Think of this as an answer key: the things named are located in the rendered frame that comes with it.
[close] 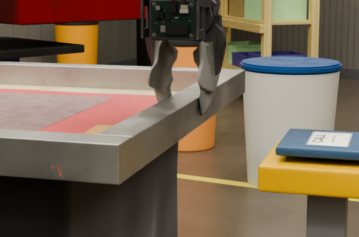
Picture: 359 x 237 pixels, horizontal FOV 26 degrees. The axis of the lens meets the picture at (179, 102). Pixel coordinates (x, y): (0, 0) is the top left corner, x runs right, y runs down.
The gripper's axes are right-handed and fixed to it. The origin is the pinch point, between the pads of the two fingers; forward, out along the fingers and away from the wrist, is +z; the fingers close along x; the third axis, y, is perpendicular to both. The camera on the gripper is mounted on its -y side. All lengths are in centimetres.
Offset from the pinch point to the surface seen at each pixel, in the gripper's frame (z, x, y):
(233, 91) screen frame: 1.3, 1.9, -19.8
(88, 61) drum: 69, -269, -615
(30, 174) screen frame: 2.5, -7.0, 29.2
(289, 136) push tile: 1.1, 14.8, 11.8
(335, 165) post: 2.8, 20.1, 16.4
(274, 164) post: 2.8, 14.2, 17.8
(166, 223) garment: 21.5, -7.3, -15.8
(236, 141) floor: 98, -81, -425
